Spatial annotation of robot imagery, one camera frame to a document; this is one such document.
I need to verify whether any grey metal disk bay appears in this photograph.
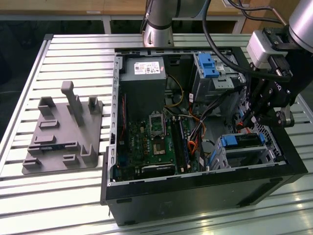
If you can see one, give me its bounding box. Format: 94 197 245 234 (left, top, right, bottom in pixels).
210 132 287 172

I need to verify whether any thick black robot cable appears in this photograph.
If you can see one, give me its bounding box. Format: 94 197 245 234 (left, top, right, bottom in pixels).
201 0 293 83

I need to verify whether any grey metal drive cage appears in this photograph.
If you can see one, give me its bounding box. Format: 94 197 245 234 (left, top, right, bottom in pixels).
192 52 246 103

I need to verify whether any green motherboard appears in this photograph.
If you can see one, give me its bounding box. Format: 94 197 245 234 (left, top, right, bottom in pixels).
116 107 196 176

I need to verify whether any blue drive latch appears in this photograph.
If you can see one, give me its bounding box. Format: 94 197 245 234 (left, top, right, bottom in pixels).
198 53 220 78

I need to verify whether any grey parts rack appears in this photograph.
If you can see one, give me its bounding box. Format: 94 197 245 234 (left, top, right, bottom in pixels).
22 80 105 176

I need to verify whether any black cable bundle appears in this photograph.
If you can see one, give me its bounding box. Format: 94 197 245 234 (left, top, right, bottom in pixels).
193 88 242 133

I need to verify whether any hard disk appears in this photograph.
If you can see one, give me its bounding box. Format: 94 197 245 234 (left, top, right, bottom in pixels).
210 133 265 165

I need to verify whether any black graphics card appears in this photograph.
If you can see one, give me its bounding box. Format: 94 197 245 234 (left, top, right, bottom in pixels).
135 163 177 177

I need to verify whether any red yellow black power wire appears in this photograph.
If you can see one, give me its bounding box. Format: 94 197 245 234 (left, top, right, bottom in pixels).
187 115 250 157

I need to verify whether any thin cable at arm foot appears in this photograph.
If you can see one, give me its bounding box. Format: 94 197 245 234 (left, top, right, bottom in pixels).
140 0 150 34

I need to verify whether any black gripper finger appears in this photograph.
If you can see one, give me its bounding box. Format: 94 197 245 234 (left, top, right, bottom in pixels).
246 93 277 130
237 79 269 130

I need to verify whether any metal socket cover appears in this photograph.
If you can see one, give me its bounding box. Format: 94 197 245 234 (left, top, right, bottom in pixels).
148 110 166 138

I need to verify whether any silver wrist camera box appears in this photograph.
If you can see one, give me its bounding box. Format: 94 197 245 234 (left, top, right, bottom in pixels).
246 30 289 70

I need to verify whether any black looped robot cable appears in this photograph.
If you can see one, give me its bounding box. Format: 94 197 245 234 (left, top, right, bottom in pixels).
226 0 289 26

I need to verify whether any grey power supply unit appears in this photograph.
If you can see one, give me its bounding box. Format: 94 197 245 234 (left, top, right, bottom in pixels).
119 57 167 116

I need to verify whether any black open PC case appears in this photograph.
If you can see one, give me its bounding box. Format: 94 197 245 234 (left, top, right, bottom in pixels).
100 46 309 227

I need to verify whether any black RAM slot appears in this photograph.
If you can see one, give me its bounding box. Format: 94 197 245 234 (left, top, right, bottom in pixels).
170 117 183 175
178 117 189 174
173 117 186 175
181 117 192 174

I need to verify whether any yellow black supply cable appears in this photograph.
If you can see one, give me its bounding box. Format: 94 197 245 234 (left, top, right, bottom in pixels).
164 74 184 108

